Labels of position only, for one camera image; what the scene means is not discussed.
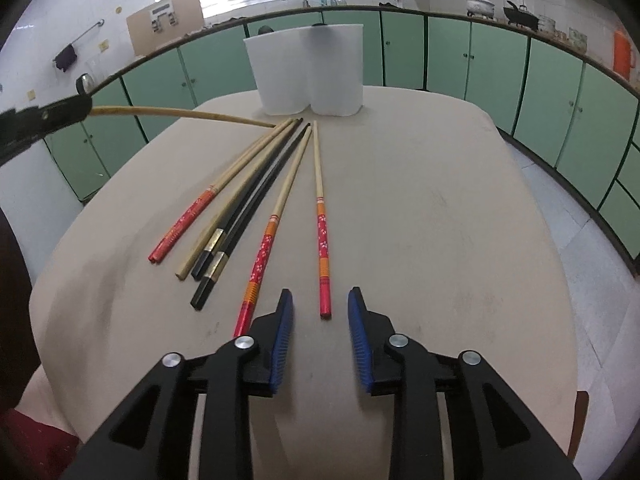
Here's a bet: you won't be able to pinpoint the metal towel rail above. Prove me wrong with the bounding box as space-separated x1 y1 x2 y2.
52 19 106 63

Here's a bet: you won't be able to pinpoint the black wok with lid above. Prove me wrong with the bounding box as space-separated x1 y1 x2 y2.
502 1 541 28

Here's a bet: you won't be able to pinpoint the orange thermos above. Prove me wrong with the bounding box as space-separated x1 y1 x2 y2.
614 30 638 81

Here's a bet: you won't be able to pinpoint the wooden chair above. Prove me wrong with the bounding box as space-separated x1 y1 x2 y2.
567 390 590 461

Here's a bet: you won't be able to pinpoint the dark hanging cloth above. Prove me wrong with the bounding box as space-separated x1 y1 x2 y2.
54 44 78 72

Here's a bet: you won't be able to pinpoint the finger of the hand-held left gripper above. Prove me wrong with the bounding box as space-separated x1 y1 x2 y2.
0 94 94 163

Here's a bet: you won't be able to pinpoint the green lower kitchen cabinets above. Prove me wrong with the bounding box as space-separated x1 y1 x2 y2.
0 5 640 276

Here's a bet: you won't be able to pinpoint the cardboard sheet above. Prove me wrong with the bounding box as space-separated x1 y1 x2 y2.
126 0 205 56

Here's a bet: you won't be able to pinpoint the pair of wooden chopsticks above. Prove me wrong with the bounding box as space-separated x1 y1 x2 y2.
90 105 277 129

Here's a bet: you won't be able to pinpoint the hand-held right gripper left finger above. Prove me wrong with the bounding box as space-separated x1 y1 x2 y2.
60 288 296 480

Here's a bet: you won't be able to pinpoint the red cloth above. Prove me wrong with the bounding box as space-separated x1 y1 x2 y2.
0 407 81 480

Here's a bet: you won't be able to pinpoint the black gold-band chopstick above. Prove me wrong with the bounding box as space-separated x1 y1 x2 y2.
190 121 312 310
191 118 305 281

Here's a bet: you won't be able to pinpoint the red orange floral chopstick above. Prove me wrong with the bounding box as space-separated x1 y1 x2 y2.
313 120 333 319
233 125 313 338

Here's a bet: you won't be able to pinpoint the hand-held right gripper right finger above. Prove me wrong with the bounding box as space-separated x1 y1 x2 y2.
347 286 583 480

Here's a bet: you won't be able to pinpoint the white utensil holder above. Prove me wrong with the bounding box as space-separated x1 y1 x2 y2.
243 23 364 117

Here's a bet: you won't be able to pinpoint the red gold-print chopstick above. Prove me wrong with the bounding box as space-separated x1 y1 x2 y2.
154 119 295 265
148 120 289 264

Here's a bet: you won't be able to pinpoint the plain bamboo chopstick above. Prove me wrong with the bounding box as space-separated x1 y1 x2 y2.
175 119 301 281

